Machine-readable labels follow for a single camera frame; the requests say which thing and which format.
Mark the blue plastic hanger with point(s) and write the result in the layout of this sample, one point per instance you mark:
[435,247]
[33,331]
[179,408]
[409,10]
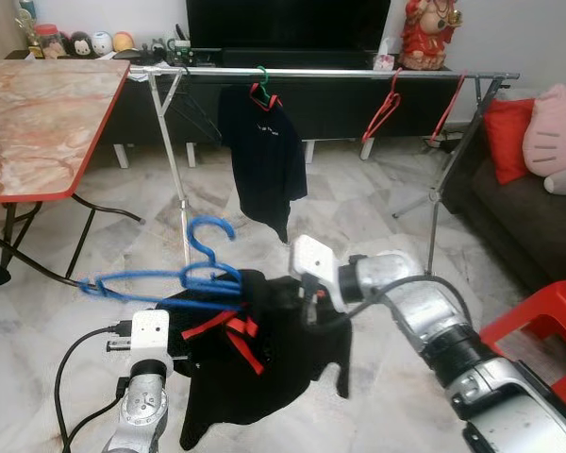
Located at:
[170,276]

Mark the pink cat face plush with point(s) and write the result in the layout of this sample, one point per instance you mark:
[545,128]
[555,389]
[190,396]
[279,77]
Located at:
[557,132]

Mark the black flat television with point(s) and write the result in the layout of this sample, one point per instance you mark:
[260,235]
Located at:
[288,24]

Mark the green plastic hanger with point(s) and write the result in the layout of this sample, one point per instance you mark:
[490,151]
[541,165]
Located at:
[261,83]

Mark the red laughing buddha statue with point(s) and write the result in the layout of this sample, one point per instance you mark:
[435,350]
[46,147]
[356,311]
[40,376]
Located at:
[427,38]

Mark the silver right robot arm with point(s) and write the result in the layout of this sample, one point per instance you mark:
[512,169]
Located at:
[462,368]

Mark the red plastic stool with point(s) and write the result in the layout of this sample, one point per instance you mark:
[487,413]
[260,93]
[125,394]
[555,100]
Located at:
[538,326]

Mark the black round plush toy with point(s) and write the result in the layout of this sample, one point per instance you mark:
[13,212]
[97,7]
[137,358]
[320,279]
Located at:
[80,43]

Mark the red plastic hanger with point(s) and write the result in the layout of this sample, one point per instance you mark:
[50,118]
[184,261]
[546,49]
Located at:
[382,113]
[446,109]

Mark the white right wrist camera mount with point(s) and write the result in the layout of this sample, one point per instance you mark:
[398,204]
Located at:
[316,264]

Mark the white round plush toy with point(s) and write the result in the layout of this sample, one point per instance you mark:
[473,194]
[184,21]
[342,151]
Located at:
[102,42]

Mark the clear jar red lid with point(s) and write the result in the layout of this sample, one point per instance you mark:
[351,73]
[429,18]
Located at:
[47,40]

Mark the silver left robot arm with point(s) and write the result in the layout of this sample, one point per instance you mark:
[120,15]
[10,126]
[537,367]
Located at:
[141,411]

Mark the black soundbar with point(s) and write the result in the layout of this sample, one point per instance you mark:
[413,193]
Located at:
[297,57]

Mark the navy shirt red collar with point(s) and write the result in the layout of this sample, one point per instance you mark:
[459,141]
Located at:
[264,160]

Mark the black shirt red trim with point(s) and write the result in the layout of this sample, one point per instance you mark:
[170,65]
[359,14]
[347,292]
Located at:
[264,368]

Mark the orange round plush toy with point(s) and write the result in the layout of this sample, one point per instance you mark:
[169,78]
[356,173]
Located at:
[124,41]

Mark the gold trophy blue ball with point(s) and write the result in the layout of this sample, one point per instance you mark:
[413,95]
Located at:
[24,24]

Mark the dark grey fabric sofa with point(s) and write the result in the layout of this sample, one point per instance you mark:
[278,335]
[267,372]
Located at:
[519,226]

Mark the silver metal clothes rack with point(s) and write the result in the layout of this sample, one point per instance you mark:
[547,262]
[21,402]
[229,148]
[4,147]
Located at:
[358,73]

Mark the orange marble folding table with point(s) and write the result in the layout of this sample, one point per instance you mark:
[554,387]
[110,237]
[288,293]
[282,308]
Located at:
[38,123]

